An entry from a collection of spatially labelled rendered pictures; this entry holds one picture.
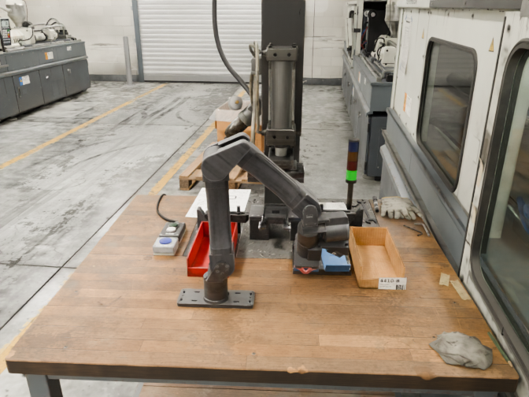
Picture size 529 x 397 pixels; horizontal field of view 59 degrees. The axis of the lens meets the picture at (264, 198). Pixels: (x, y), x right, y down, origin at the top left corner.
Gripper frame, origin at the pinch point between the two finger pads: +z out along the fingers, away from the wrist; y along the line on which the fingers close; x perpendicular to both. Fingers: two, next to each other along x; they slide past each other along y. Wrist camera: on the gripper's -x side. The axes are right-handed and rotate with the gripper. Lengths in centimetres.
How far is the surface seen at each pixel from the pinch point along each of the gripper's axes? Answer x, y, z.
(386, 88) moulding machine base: -76, 282, 162
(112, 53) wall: 428, 818, 510
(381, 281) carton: -20.7, -4.0, -0.8
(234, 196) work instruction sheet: 29, 50, 34
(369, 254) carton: -20.1, 11.0, 10.0
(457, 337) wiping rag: -34.8, -23.0, -11.0
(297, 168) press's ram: 3.4, 33.6, -4.0
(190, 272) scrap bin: 32.7, -2.7, 1.6
